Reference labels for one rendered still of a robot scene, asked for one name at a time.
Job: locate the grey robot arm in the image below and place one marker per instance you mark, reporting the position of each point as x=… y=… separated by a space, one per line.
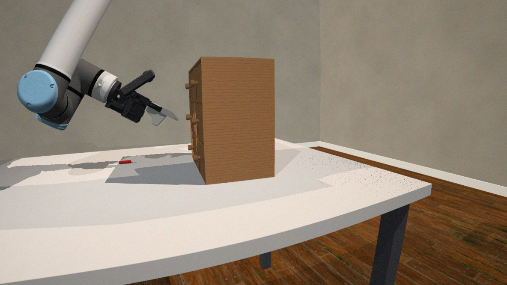
x=60 y=79

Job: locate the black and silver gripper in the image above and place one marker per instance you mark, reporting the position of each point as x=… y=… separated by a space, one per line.
x=132 y=106

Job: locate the brown wooden chest of drawers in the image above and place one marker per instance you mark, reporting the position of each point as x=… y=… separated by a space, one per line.
x=238 y=108

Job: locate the brown wooden drawer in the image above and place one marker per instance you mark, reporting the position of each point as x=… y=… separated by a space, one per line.
x=191 y=115
x=198 y=121
x=193 y=144
x=191 y=89
x=197 y=83
x=200 y=157

